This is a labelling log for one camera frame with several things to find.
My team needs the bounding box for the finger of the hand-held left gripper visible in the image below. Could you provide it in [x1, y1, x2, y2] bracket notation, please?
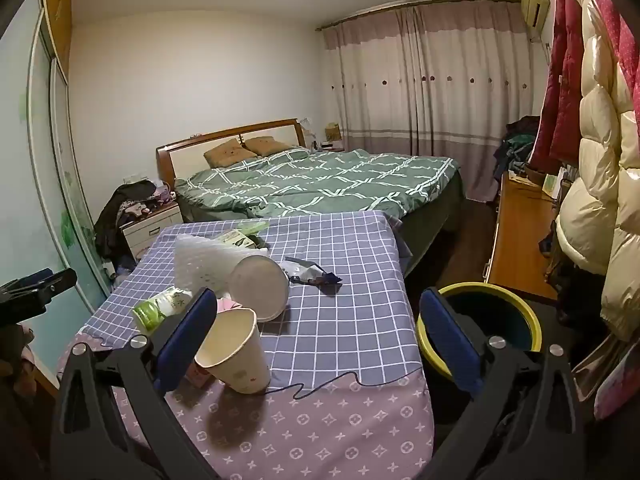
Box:
[0, 267, 78, 323]

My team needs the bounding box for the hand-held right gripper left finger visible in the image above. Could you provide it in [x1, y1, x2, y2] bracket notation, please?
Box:
[50, 287, 221, 480]

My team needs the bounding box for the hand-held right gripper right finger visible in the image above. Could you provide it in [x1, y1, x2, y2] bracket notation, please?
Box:
[417, 287, 586, 480]

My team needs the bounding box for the beige paper cup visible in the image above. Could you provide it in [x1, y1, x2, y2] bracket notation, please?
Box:
[194, 308, 272, 393]

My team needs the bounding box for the yellow trash bin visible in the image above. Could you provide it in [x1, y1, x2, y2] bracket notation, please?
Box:
[416, 282, 543, 391]

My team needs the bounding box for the white fluffy towel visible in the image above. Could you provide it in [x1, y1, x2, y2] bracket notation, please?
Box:
[172, 232, 251, 293]

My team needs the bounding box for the pink packet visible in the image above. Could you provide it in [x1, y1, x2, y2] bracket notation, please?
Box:
[215, 296, 245, 317]

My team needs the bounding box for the dark red clothing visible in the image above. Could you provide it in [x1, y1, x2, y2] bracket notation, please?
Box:
[0, 325, 36, 396]

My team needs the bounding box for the white plastic bowl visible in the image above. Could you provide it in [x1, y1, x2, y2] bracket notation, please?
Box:
[229, 255, 291, 323]

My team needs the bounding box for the wardrobe with sliding doors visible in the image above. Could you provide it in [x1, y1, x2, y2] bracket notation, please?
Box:
[0, 0, 116, 381]

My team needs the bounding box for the purple checked sheet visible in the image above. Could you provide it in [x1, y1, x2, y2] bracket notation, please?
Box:
[57, 210, 436, 480]

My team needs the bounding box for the green floral tea box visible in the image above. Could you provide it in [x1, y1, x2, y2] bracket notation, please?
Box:
[220, 220, 271, 252]

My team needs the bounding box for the white nightstand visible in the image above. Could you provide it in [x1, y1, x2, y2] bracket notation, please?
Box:
[120, 203, 183, 261]

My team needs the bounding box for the pile of dark clothes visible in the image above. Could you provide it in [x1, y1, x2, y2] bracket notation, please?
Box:
[95, 180, 176, 261]

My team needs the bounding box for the wooden desk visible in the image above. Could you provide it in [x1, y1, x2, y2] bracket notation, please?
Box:
[487, 170, 566, 301]

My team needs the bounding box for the silver foil wrapper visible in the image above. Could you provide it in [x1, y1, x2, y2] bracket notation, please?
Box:
[282, 256, 343, 295]

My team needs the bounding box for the pink bag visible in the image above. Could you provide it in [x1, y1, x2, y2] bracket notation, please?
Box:
[570, 335, 640, 421]

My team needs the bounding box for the wooden bed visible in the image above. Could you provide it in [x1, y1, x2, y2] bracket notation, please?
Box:
[156, 119, 466, 281]

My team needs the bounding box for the brown pillow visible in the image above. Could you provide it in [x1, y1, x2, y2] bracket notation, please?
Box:
[204, 141, 257, 168]
[245, 136, 293, 157]

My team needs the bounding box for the green checked duvet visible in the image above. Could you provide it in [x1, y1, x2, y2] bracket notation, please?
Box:
[175, 149, 463, 221]

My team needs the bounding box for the heap of clothes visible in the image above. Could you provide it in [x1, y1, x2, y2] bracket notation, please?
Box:
[492, 116, 541, 181]

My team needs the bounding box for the cream puffer jacket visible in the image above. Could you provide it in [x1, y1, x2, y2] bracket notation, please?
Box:
[555, 0, 640, 341]

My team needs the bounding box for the pink striped curtain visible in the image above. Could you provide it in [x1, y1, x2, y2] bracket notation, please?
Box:
[320, 0, 543, 203]

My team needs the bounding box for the orange overhead cabinet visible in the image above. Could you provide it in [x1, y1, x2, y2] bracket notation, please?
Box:
[40, 0, 76, 81]

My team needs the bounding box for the red jacket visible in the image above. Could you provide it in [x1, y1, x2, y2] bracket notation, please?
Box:
[530, 0, 586, 176]

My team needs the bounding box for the curtain rod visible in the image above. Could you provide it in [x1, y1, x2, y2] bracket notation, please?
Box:
[315, 0, 521, 31]

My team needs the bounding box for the red patterned garment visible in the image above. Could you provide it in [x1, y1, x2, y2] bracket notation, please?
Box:
[580, 0, 640, 116]

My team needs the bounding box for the wall air conditioner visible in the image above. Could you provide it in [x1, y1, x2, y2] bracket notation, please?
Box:
[520, 0, 551, 31]

